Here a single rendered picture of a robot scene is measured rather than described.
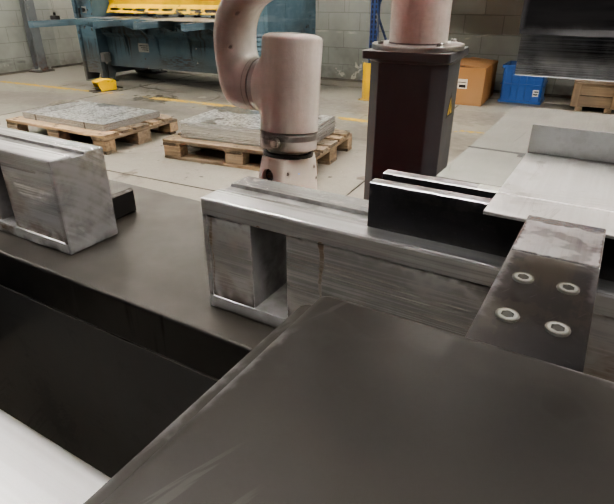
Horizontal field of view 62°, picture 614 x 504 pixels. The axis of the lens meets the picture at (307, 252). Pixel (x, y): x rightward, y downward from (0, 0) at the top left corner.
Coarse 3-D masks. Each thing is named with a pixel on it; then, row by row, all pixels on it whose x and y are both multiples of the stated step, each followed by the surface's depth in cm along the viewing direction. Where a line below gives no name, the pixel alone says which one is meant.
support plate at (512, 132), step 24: (504, 120) 47; (528, 120) 47; (552, 120) 47; (576, 120) 47; (600, 120) 47; (480, 144) 39; (504, 144) 39; (528, 144) 39; (456, 168) 34; (480, 168) 34; (504, 168) 34
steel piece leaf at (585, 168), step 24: (552, 144) 36; (576, 144) 35; (600, 144) 34; (528, 168) 33; (552, 168) 33; (576, 168) 33; (600, 168) 33; (504, 192) 29; (528, 192) 29; (552, 192) 29; (576, 192) 29; (600, 192) 29
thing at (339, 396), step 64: (512, 256) 22; (576, 256) 22; (320, 320) 12; (384, 320) 12; (512, 320) 17; (576, 320) 17; (256, 384) 10; (320, 384) 10; (384, 384) 10; (448, 384) 10; (512, 384) 10; (576, 384) 10; (192, 448) 9; (256, 448) 9; (320, 448) 9; (384, 448) 9; (448, 448) 9; (512, 448) 9; (576, 448) 9
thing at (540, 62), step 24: (528, 0) 24; (552, 0) 24; (576, 0) 23; (600, 0) 23; (528, 24) 25; (552, 24) 24; (576, 24) 24; (600, 24) 23; (528, 48) 26; (552, 48) 25; (576, 48) 25; (600, 48) 24; (528, 72) 26; (552, 72) 26; (576, 72) 25; (600, 72) 25
